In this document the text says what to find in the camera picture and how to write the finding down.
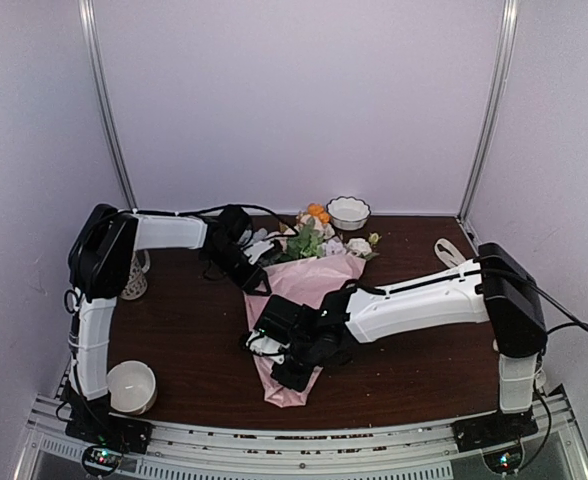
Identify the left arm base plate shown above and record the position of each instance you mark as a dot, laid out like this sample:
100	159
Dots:
116	433

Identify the plain white round bowl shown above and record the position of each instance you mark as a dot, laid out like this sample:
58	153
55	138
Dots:
133	387

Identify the white purple flower bunch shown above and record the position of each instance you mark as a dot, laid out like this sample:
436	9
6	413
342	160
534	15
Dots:
361	247

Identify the left round circuit board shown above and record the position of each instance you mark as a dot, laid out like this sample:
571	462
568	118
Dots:
98	460

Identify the patterned mug yellow inside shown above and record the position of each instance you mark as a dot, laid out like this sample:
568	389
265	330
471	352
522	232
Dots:
137	285

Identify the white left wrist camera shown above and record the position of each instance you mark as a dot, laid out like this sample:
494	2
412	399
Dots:
261	243

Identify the purple tissue paper sheet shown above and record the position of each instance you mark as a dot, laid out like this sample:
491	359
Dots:
303	282

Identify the round circuit board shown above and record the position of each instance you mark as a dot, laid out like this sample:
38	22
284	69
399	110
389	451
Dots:
504	461
98	460

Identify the aluminium left corner post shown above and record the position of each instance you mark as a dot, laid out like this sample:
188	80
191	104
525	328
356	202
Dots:
107	118

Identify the cream ribbon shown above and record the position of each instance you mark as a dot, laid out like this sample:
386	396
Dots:
451	257

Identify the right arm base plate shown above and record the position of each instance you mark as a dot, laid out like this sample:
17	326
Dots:
493	429

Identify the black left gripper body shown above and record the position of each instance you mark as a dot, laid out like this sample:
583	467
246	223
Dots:
225	261

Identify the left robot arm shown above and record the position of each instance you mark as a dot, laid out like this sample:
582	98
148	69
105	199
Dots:
99	263

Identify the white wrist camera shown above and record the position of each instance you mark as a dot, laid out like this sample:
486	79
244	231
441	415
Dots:
261	345
261	243

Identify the aluminium front rail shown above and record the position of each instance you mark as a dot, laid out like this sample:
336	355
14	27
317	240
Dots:
426	450

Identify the right round circuit board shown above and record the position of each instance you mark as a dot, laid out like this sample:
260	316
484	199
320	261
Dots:
504	461

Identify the pink flower bunch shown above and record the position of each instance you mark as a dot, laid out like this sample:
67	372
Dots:
304	238

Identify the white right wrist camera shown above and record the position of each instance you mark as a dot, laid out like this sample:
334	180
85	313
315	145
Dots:
261	345

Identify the white scalloped bowl black rim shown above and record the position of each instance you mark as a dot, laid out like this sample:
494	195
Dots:
348	213

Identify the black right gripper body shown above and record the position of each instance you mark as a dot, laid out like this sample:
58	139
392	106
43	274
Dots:
299	378

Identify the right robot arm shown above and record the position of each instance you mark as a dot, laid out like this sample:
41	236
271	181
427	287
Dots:
492	287

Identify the aluminium right corner post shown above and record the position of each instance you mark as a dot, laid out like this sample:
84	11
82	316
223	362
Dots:
502	63

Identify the aluminium corner post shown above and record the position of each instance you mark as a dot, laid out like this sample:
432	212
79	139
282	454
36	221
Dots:
107	118
502	63

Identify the orange flower stem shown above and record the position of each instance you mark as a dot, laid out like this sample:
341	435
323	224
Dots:
318	211

